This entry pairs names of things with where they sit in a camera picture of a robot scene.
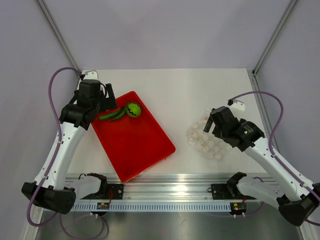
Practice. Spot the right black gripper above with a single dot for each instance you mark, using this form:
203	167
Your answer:
208	125

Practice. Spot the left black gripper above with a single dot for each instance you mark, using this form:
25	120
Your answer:
109	103

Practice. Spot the clear dotted zip bag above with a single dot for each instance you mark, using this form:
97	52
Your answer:
206	144

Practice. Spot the dark green toy pepper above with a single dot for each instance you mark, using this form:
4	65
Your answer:
119	114

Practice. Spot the green toy watermelon ball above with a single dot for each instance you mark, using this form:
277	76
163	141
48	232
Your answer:
133	110

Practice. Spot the green toy chili pepper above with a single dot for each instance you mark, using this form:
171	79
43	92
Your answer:
109	115

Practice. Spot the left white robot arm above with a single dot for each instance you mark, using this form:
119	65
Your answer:
48	188

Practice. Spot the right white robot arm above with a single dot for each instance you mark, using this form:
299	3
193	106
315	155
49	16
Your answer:
296	197

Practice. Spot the red plastic tray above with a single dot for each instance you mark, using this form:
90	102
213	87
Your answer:
133	145

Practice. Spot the right small circuit board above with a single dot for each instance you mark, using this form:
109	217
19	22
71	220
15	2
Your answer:
238	208

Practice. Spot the small circuit board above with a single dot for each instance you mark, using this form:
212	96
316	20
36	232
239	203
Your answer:
238	208
103	206

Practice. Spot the left small circuit board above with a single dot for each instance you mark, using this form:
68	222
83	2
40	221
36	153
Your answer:
103	206

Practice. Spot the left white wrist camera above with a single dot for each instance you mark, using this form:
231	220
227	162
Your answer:
90	75

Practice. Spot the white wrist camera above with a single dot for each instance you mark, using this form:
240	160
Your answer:
90	75
236	105

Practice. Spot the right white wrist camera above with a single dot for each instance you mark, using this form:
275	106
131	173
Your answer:
236	105

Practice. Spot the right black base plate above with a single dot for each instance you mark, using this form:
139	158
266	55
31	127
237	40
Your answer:
219	191

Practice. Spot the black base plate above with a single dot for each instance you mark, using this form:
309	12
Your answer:
106	191
219	191

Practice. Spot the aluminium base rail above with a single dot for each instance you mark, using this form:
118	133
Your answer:
169	187

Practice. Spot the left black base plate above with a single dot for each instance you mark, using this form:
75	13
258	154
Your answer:
106	191

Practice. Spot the left aluminium frame post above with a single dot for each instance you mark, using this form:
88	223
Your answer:
44	9

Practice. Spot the aluminium frame post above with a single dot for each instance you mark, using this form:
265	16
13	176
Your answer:
44	9
275	35

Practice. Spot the white slotted cable duct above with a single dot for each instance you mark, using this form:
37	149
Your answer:
118	206

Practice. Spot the right aluminium frame post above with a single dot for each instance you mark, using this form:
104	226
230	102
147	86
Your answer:
275	35

